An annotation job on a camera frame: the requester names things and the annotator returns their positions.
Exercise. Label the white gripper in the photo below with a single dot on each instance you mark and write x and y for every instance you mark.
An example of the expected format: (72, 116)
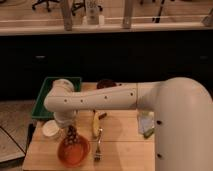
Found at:
(64, 120)

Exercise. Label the dark grape bunch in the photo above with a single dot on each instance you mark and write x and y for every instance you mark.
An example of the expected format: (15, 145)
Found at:
(72, 136)

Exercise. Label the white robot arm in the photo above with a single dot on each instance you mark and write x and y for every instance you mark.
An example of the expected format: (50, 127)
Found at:
(183, 116)

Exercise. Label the red bowl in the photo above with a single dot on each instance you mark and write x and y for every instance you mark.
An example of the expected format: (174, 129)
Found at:
(73, 155)

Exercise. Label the dark brown bowl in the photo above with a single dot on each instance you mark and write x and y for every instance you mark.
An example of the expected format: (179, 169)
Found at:
(105, 83)

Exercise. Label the small white cup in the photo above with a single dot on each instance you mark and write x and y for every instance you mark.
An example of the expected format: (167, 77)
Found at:
(50, 129)

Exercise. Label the green plastic tray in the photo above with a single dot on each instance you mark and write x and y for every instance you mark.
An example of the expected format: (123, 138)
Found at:
(39, 112)

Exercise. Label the yellow banana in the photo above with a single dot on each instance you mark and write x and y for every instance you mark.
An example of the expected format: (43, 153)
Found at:
(95, 124)

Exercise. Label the metal fork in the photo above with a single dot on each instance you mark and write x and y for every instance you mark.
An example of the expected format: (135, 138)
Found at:
(97, 155)

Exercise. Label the green pepper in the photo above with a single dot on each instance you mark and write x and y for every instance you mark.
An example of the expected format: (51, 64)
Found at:
(148, 133)

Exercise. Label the wooden post left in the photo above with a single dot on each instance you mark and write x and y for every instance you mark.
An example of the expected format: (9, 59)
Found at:
(66, 14)

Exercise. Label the wooden post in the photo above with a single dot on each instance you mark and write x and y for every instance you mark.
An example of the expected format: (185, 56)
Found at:
(66, 14)
(127, 15)

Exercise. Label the wooden post right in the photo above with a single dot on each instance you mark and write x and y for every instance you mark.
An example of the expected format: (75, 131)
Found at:
(127, 15)

